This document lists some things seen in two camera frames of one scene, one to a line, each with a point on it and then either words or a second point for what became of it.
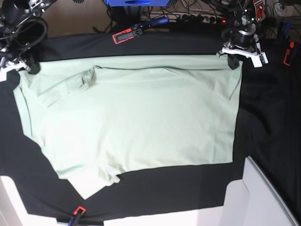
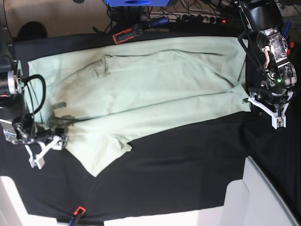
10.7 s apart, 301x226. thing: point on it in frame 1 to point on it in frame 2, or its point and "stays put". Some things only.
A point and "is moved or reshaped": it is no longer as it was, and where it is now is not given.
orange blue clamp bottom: [74, 220] stays put
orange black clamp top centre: [138, 29] stays put
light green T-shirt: [96, 118] is moved or reshaped
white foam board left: [13, 212] stays put
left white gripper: [35, 68] to [58, 142]
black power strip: [186, 17] stays put
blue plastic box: [137, 3] stays put
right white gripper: [233, 61] to [278, 119]
